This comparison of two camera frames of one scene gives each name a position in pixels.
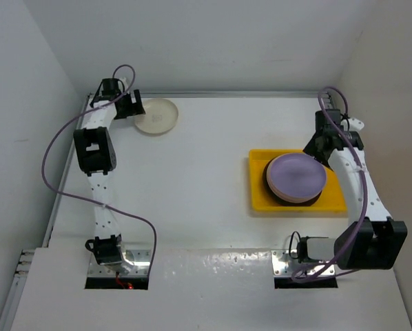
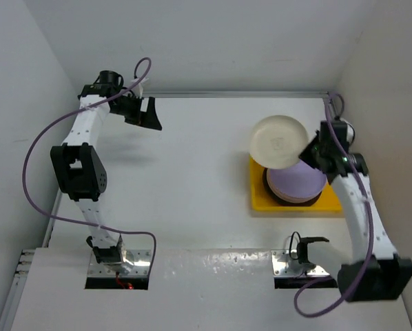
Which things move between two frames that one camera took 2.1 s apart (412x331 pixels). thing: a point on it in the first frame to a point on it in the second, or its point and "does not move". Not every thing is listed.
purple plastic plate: x=296 y=176 does not move
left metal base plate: x=134 y=263 does not move
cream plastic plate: x=160 y=116 to x=277 y=141
